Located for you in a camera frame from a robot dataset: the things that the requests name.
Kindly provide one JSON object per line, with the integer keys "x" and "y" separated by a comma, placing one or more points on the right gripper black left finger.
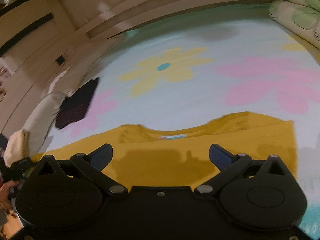
{"x": 91, "y": 168}

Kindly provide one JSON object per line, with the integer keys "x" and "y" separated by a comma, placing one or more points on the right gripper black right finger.
{"x": 230, "y": 167}

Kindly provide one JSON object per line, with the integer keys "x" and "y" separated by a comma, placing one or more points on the mustard yellow knit sweater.
{"x": 145, "y": 157}

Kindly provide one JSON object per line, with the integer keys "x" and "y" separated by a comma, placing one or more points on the person's left hand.
{"x": 4, "y": 194}

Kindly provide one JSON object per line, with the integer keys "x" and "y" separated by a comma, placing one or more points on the beige folded cloth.
{"x": 17, "y": 147}

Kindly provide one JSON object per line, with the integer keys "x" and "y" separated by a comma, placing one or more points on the dark folded striped garment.
{"x": 75, "y": 107}

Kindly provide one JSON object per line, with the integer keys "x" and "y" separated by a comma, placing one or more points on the grey white pillow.
{"x": 64, "y": 84}

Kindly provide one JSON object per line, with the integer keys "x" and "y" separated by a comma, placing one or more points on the floral bed sheet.
{"x": 187, "y": 70}

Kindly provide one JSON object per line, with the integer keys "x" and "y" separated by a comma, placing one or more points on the wooden headboard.
{"x": 35, "y": 33}

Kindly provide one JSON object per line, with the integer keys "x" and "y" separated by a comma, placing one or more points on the floral rolled duvet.
{"x": 299, "y": 16}

